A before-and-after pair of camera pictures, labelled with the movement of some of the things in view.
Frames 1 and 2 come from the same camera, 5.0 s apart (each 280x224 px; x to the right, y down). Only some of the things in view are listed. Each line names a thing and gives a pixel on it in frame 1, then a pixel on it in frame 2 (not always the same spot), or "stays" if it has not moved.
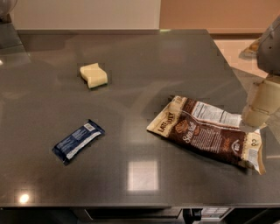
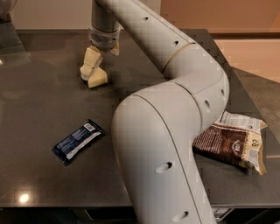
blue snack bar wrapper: x=66 y=149 stays
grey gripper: x=269 y=53 to x=104 y=39
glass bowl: x=6 y=6 stays
